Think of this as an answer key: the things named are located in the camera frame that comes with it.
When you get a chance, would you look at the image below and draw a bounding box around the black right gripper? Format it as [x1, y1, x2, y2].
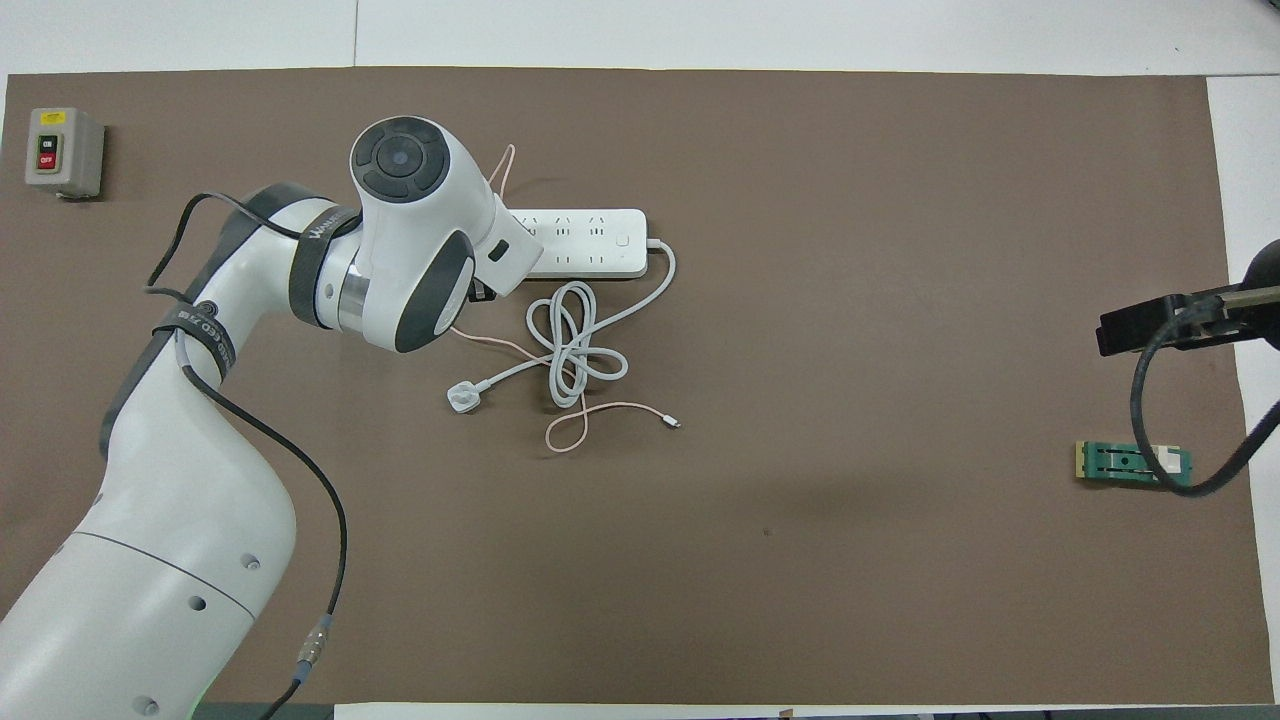
[1098, 285, 1280, 358]

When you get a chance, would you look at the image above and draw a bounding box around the pink charging cable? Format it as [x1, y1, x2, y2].
[448, 144, 683, 454]

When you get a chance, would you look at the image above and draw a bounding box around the white power strip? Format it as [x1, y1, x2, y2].
[508, 208, 649, 279]

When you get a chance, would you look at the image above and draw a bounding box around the brown table mat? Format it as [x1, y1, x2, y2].
[0, 66, 1276, 706]

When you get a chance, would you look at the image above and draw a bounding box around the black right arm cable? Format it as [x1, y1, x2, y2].
[1131, 298, 1280, 498]

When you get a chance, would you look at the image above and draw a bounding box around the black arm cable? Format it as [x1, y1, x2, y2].
[1131, 298, 1280, 498]
[145, 190, 348, 720]

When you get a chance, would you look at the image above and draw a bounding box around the white power strip cable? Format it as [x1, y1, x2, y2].
[446, 238, 678, 416]

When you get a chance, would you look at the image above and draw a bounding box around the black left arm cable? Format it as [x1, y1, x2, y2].
[145, 190, 348, 720]

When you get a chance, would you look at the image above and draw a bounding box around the grey on-off switch box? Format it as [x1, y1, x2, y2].
[25, 107, 106, 201]

